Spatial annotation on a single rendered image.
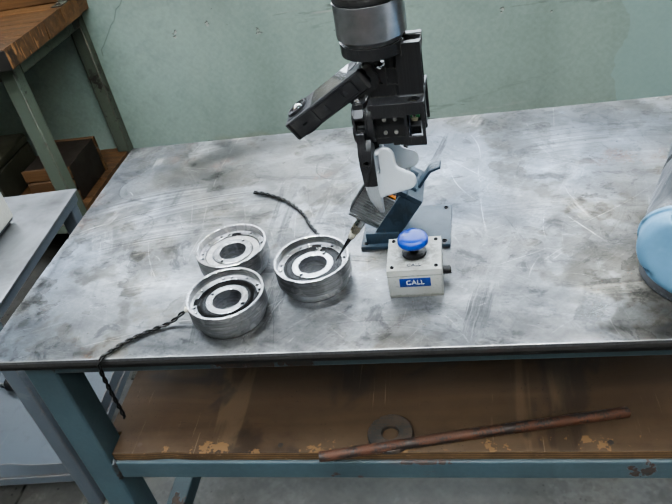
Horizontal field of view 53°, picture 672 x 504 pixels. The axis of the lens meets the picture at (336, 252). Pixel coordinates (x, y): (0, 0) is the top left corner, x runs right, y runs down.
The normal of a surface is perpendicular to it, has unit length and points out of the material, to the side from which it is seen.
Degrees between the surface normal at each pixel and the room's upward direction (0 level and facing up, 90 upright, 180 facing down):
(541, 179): 0
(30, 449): 0
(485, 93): 90
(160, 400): 0
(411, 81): 90
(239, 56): 90
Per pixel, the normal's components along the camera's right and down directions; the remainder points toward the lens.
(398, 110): -0.15, 0.62
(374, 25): 0.11, 0.58
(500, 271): -0.16, -0.79
